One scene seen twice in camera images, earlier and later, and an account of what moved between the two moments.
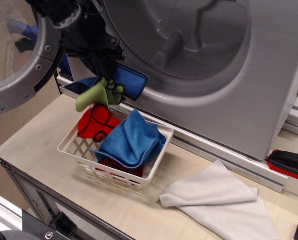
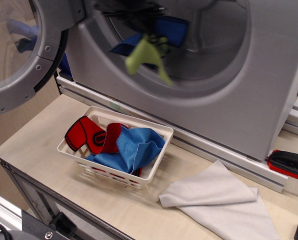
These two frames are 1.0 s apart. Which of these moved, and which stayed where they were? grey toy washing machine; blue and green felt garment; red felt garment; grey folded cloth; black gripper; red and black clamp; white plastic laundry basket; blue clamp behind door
Moved: black gripper; red felt garment; blue and green felt garment
Stayed: red and black clamp; grey toy washing machine; grey folded cloth; white plastic laundry basket; blue clamp behind door
